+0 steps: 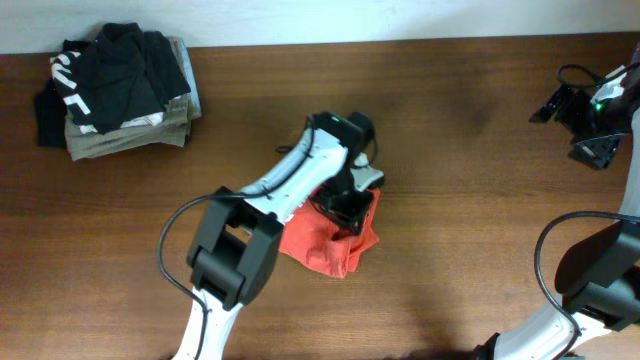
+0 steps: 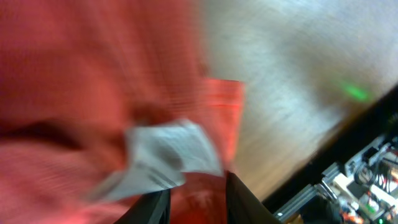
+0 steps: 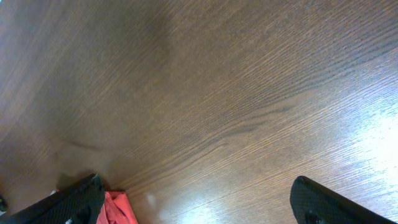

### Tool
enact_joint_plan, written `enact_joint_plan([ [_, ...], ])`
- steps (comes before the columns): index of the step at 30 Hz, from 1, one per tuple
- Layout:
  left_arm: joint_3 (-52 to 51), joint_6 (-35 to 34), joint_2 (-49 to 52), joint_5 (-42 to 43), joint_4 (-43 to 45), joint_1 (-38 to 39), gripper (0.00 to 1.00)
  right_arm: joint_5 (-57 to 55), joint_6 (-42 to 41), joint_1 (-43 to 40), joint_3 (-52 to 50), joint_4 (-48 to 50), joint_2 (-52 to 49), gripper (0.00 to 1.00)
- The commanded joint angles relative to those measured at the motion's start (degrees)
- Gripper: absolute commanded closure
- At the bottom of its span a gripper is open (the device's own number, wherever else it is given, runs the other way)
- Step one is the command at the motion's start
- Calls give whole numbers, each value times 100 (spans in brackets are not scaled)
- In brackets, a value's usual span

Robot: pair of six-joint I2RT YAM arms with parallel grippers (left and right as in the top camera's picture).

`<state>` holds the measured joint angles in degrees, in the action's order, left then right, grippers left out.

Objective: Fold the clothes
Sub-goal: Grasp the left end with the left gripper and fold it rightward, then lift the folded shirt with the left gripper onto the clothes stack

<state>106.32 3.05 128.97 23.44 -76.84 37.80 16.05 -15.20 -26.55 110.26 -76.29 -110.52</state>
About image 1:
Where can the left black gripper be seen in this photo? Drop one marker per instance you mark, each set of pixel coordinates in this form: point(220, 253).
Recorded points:
point(346, 206)

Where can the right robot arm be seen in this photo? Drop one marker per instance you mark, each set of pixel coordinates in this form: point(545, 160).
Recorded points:
point(596, 286)

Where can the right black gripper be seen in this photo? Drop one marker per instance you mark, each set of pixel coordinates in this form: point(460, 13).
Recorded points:
point(597, 154)

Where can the khaki folded garment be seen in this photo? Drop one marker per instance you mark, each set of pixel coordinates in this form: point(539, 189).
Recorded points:
point(174, 129)

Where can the orange red t-shirt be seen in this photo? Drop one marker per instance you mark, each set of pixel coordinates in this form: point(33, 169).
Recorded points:
point(321, 246)

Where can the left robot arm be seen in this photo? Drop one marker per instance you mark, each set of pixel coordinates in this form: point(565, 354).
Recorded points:
point(235, 247)

